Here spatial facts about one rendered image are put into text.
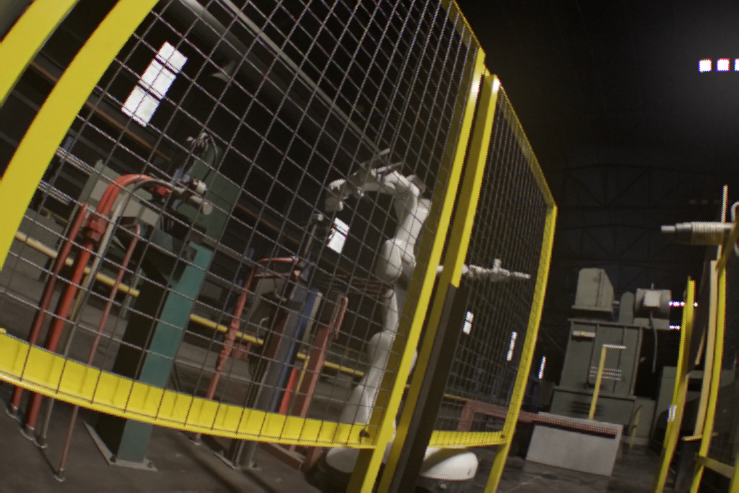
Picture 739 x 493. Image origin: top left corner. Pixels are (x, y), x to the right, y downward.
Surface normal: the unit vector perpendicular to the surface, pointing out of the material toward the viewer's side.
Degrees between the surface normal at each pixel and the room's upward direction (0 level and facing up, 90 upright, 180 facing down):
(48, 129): 90
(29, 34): 90
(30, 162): 90
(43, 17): 90
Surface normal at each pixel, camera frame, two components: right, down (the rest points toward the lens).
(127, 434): 0.78, 0.01
